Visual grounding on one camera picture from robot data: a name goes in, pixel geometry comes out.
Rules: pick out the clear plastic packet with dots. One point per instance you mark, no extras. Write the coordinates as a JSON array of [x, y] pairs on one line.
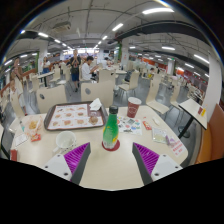
[[160, 135]]

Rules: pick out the person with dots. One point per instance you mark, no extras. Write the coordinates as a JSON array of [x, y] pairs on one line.
[[45, 65], [75, 68], [17, 71], [86, 71], [15, 95]]

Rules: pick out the orange bench seat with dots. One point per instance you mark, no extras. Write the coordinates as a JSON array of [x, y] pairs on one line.
[[210, 136]]

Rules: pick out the crumpled food wrapper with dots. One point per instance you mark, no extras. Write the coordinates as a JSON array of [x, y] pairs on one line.
[[32, 125]]

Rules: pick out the crumpled white napkin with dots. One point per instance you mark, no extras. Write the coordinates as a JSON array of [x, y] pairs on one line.
[[95, 104]]

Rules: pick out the brown food tray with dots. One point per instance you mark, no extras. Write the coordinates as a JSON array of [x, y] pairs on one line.
[[71, 117]]

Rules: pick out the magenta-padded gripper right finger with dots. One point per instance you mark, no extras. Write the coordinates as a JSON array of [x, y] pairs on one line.
[[150, 160]]

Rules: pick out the ceiling air conditioner unit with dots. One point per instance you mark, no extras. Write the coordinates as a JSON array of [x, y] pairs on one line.
[[61, 26]]

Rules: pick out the group of beige chairs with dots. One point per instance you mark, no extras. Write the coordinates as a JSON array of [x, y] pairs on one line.
[[133, 80]]

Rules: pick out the green plastic drink bottle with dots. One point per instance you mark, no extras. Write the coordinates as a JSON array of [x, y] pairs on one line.
[[111, 130]]

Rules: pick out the red paper cup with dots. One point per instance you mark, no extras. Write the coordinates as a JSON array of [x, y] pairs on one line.
[[133, 107]]

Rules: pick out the small red box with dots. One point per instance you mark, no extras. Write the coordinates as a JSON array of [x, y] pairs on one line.
[[13, 155]]

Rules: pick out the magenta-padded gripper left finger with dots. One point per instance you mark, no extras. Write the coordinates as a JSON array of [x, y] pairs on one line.
[[73, 160]]

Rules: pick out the small red sauce packet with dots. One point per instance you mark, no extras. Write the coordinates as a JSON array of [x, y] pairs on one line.
[[35, 137]]

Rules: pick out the small purple-white packet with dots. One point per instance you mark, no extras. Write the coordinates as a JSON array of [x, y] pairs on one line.
[[172, 140]]

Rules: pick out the group of ceiling lights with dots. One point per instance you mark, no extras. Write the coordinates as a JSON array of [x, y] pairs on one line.
[[156, 10]]

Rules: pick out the dark-edged side table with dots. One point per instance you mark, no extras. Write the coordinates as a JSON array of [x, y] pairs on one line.
[[193, 110]]

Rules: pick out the red sachet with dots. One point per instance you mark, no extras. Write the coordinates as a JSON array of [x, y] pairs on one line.
[[147, 125]]

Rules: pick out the white paper card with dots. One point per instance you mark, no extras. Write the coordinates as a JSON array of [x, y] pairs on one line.
[[20, 139]]

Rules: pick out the colourful printed leaflet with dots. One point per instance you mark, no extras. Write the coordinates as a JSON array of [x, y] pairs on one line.
[[131, 125]]

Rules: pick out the white black-dotted mug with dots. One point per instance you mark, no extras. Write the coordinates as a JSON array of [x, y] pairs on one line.
[[65, 141]]

